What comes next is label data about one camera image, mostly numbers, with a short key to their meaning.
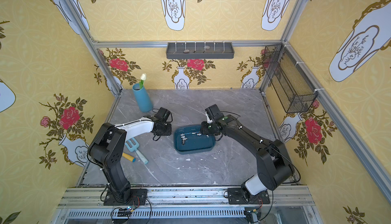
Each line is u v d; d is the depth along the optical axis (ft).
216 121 2.17
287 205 2.46
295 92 2.45
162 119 2.56
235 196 2.40
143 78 2.88
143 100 3.23
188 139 3.04
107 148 1.61
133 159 2.79
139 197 2.40
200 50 3.03
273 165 1.41
